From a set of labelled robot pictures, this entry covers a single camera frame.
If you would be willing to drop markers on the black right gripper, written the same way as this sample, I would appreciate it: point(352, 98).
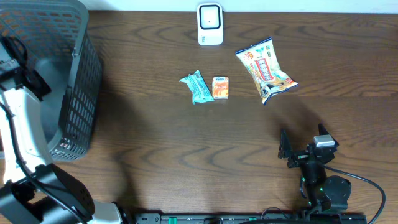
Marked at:
point(285, 147)

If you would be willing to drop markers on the yellow antibacterial wipes bag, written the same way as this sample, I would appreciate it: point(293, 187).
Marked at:
point(261, 62)

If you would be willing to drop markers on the orange tissue pack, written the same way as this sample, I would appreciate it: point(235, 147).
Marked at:
point(220, 87)

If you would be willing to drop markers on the light teal wipes pack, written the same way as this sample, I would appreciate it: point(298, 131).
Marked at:
point(197, 86)

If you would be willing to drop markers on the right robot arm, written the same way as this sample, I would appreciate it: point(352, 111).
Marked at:
point(324, 193)

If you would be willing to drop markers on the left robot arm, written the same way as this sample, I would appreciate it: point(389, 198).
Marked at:
point(35, 189)

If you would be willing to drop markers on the white barcode scanner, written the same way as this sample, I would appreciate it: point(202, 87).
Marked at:
point(210, 24)

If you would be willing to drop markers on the dark grey plastic basket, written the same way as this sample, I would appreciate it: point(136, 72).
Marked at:
point(54, 36)

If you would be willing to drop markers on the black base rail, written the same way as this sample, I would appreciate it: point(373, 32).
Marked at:
point(156, 218)

